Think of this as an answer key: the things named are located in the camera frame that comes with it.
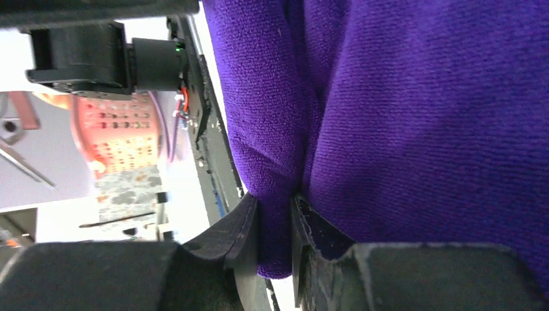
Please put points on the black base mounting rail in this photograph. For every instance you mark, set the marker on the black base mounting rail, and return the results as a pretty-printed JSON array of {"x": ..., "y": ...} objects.
[{"x": 219, "y": 180}]

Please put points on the red laundry basket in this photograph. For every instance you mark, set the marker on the red laundry basket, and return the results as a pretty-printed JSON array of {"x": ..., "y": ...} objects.
[{"x": 116, "y": 135}]

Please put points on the purple towel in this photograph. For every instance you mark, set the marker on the purple towel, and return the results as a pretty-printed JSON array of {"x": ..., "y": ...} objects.
[{"x": 399, "y": 121}]

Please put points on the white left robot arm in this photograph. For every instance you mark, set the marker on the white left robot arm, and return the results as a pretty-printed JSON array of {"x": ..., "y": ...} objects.
[{"x": 95, "y": 49}]

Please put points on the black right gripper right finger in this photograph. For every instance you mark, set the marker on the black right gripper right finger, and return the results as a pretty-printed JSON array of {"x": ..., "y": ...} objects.
[{"x": 333, "y": 272}]

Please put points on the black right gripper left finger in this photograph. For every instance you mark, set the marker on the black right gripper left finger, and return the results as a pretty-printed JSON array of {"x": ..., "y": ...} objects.
[{"x": 216, "y": 270}]

